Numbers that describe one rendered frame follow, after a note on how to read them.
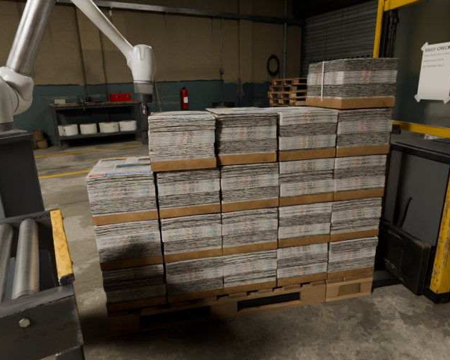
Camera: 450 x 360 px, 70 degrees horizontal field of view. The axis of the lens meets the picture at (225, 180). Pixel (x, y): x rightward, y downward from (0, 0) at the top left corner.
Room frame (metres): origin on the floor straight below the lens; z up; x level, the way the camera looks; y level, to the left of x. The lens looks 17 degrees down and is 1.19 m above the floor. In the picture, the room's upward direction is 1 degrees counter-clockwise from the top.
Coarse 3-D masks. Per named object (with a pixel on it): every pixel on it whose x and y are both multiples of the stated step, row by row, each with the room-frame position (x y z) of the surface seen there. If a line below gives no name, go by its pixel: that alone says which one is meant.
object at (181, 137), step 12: (156, 120) 1.34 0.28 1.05; (168, 120) 1.35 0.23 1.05; (180, 120) 1.36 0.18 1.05; (192, 120) 1.37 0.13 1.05; (204, 120) 1.38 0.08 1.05; (156, 132) 1.35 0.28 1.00; (168, 132) 1.36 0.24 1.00; (180, 132) 1.37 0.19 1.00; (192, 132) 1.37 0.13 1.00; (204, 132) 1.38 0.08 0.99; (156, 144) 1.35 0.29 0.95; (168, 144) 1.36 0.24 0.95; (180, 144) 1.37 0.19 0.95; (192, 144) 1.38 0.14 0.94; (204, 144) 1.39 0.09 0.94; (156, 156) 1.35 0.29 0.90; (168, 156) 1.36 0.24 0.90; (180, 156) 1.36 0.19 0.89; (192, 156) 1.37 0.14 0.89; (204, 156) 1.38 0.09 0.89
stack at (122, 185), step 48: (96, 192) 1.31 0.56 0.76; (144, 192) 1.35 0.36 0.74; (192, 192) 1.39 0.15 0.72; (240, 192) 1.44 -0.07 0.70; (288, 192) 1.49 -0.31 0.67; (96, 240) 1.30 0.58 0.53; (144, 240) 1.34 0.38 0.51; (192, 240) 1.39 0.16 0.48; (240, 240) 1.44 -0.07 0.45; (144, 288) 1.35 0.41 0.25; (192, 288) 1.39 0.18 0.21; (288, 288) 1.48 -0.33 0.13
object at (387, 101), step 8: (312, 104) 1.81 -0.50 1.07; (320, 104) 1.73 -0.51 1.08; (328, 104) 1.65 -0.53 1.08; (336, 104) 1.57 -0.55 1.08; (344, 104) 1.53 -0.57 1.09; (352, 104) 1.54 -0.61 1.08; (360, 104) 1.55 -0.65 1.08; (368, 104) 1.56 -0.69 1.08; (376, 104) 1.57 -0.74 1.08; (384, 104) 1.57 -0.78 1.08; (392, 104) 1.58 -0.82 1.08; (336, 152) 1.53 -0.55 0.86; (344, 152) 1.54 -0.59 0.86; (352, 152) 1.54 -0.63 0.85; (360, 152) 1.55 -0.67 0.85; (368, 152) 1.56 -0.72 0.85; (376, 152) 1.57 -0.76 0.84; (384, 152) 1.58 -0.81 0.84; (344, 192) 1.54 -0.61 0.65; (352, 192) 1.55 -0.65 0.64; (360, 192) 1.55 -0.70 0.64; (368, 192) 1.56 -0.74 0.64; (376, 192) 1.57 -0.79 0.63; (336, 200) 1.53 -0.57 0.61; (352, 232) 1.55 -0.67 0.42; (360, 232) 1.56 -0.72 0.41; (368, 232) 1.57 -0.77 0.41; (376, 232) 1.58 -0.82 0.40; (336, 240) 1.54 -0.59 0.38; (336, 272) 1.54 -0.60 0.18; (344, 272) 1.55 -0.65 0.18; (352, 272) 1.56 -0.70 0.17; (360, 272) 1.57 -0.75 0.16; (368, 272) 1.58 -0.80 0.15
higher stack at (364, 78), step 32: (320, 64) 1.76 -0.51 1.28; (352, 64) 1.55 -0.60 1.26; (384, 64) 1.58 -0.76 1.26; (320, 96) 1.74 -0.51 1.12; (352, 96) 1.55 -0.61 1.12; (384, 96) 1.58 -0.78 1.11; (352, 128) 1.54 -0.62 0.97; (384, 128) 1.57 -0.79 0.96; (352, 160) 1.55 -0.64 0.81; (384, 160) 1.58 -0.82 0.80; (352, 224) 1.56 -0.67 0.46; (352, 256) 1.56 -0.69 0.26; (352, 288) 1.56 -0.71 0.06
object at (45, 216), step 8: (16, 216) 0.95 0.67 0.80; (24, 216) 0.95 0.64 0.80; (32, 216) 0.95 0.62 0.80; (40, 216) 0.95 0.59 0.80; (48, 216) 0.96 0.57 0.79; (0, 224) 0.90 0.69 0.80; (16, 224) 0.92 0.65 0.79; (40, 224) 0.95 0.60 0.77; (48, 224) 0.96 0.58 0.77; (16, 232) 0.92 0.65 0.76; (40, 232) 0.95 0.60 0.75; (48, 232) 0.96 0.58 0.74; (16, 240) 0.91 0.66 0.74; (40, 240) 0.94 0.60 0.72; (48, 240) 0.95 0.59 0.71; (16, 248) 0.91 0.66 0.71; (40, 248) 0.94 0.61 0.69; (48, 248) 0.95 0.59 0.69
